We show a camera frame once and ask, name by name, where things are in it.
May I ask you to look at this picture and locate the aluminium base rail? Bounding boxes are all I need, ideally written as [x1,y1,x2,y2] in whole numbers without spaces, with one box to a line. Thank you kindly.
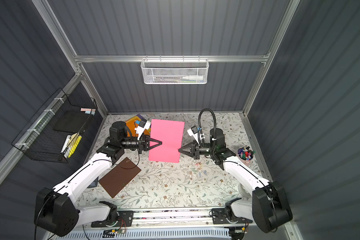
[44,206,300,240]

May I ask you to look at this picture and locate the orange paper sheet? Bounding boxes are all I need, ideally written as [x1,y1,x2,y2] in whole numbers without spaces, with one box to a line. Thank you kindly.
[126,115,142,137]

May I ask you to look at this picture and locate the white wire mesh basket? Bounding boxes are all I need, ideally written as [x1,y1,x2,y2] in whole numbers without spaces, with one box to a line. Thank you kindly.
[141,59,209,85]

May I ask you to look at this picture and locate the black corrugated cable conduit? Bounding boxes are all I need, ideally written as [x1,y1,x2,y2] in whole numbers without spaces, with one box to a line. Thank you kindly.
[197,108,218,148]

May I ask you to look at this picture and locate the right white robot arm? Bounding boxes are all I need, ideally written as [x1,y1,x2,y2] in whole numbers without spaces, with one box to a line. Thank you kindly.
[179,126,293,233]

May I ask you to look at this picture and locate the brown paper sheet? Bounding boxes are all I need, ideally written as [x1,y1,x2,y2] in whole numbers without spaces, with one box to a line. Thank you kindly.
[99,158,141,198]

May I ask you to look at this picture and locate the black wire basket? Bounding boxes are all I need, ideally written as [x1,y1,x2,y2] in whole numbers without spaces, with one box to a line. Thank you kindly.
[12,90,98,164]

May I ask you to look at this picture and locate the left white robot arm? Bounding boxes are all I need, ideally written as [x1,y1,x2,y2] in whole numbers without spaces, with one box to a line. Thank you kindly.
[34,118,162,237]

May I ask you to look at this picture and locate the magenta paper sheet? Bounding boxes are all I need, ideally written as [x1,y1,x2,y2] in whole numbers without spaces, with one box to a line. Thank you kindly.
[149,119,185,164]

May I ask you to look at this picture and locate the yellow highlighter markers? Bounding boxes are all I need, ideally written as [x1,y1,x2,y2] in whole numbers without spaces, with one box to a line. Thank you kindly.
[65,134,82,159]

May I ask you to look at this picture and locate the white glue bottle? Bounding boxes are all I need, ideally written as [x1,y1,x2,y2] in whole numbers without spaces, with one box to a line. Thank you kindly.
[182,75,204,83]

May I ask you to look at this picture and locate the purple paper sheet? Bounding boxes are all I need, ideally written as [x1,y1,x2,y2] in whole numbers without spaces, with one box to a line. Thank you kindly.
[137,114,147,122]

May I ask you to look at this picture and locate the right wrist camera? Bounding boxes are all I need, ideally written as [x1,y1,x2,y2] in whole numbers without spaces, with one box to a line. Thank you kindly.
[187,126,201,145]

